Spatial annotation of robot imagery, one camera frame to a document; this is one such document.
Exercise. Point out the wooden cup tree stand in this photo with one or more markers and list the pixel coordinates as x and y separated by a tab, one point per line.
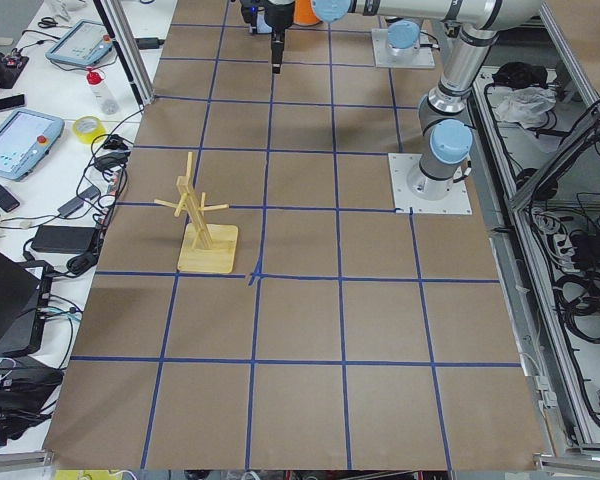
206	247

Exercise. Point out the black laptop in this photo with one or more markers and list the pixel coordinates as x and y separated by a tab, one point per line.
24	293

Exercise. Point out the black smartphone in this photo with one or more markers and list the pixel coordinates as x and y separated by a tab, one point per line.
8	202

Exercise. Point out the teach pendant far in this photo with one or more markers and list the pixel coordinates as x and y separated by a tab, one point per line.
83	45

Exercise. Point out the black power brick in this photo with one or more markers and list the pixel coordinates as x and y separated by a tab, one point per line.
63	239

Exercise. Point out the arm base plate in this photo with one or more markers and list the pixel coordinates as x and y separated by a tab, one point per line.
386	56
415	193

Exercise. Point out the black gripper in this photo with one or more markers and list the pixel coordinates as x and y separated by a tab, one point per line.
278	15

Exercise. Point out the teach pendant near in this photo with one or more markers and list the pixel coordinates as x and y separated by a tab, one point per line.
26	136

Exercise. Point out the aluminium frame post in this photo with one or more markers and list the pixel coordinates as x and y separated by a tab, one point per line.
115	21

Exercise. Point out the teach pendant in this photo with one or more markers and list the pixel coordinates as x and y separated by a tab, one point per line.
83	45
26	136

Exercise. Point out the yellow tape roll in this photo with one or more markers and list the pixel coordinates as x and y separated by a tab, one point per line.
89	129

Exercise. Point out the black power adapter with cable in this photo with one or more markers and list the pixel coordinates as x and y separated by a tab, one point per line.
105	178

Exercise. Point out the squeeze bottle with red cap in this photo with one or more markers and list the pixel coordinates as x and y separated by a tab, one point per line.
101	92

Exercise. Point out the white crumpled cloth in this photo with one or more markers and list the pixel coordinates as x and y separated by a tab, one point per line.
528	107

